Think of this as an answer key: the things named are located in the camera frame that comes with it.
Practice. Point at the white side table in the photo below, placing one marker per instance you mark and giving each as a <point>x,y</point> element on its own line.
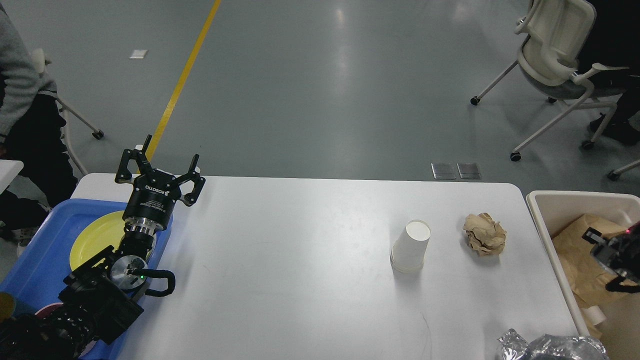
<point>9,170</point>

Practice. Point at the yellow plastic plate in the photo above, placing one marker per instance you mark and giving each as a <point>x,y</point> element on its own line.
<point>107,230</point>

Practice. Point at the brown paper bag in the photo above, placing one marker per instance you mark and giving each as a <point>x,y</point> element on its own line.
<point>586,277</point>

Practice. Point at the white office chair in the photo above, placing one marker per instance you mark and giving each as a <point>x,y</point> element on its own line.
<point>556,31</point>

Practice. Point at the white paper cup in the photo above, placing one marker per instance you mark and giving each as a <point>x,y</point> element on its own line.
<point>408,252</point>

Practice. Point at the metal floor socket plate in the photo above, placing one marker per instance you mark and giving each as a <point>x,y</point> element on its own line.
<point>443,171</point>

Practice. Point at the dark teal mug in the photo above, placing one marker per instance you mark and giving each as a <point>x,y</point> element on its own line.
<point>7,306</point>

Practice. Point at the beige plastic bin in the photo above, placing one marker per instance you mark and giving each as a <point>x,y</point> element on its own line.
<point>553,211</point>

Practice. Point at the person in black trousers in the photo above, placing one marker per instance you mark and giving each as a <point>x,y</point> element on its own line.
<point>31,133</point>

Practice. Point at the white tissue roll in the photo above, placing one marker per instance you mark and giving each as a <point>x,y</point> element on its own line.
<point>593,315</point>

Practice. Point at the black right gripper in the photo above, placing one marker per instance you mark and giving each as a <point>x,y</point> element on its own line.
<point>619,253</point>

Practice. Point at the white paper scrap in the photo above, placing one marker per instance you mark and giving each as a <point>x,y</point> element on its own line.
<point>138,54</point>

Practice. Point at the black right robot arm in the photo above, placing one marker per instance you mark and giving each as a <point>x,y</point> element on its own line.
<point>620,284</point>

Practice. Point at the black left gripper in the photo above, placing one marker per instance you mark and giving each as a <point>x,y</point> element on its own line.
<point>155,192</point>

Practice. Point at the brown paper ball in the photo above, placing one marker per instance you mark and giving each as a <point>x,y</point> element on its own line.
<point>484,235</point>

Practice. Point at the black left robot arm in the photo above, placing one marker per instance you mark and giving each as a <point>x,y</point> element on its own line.
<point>100,299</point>

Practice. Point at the person in striped black tracksuit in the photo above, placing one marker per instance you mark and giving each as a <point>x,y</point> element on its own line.
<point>614,41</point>

